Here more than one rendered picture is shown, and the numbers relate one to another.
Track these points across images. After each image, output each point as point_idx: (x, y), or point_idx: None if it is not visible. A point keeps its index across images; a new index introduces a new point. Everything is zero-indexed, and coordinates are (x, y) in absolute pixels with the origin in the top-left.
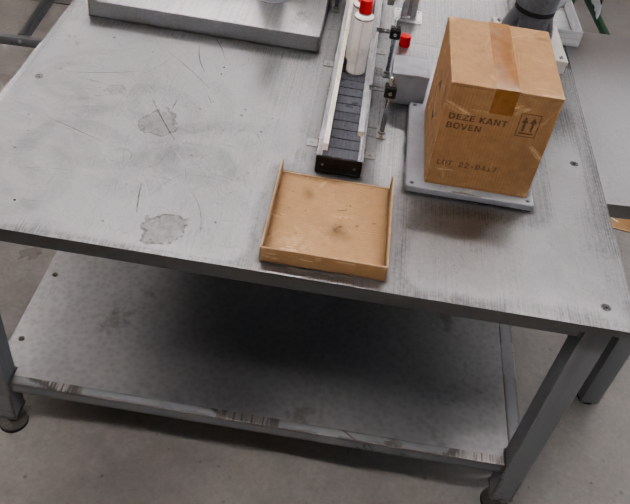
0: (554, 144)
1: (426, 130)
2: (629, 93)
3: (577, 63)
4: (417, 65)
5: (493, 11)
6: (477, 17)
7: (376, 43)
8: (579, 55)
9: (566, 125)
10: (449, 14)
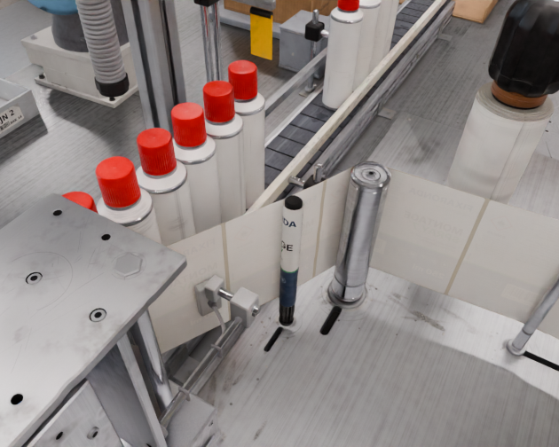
0: (194, 3)
1: (334, 1)
2: (22, 27)
3: (16, 65)
4: (303, 22)
5: None
6: (42, 162)
7: (314, 90)
8: None
9: None
10: (87, 177)
